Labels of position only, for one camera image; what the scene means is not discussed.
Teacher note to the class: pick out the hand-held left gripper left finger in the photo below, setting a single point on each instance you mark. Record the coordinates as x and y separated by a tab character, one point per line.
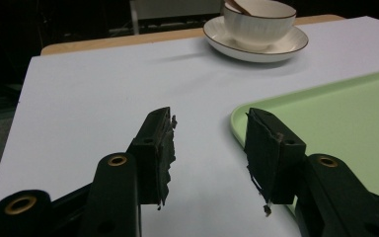
149	154

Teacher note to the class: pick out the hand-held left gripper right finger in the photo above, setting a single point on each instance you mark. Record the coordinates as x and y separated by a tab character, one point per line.
269	154

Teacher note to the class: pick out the white ribbed bowl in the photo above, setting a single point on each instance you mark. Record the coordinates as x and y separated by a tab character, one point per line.
260	28

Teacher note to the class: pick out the white plate with brown rim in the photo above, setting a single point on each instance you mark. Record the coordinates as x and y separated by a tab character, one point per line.
288	44

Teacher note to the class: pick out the brown wooden spoon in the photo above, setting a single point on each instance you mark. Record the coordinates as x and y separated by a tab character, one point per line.
240	7

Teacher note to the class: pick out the light green tray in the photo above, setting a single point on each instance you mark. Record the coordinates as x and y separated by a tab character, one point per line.
348	125

